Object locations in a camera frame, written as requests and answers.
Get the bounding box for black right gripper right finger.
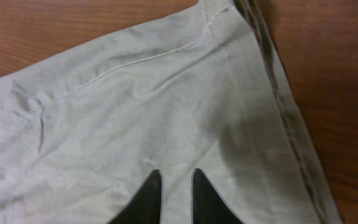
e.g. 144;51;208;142
191;169;243;224

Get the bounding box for khaki green shorts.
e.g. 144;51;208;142
0;1;342;223

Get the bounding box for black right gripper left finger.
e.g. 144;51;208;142
108;169;162;224

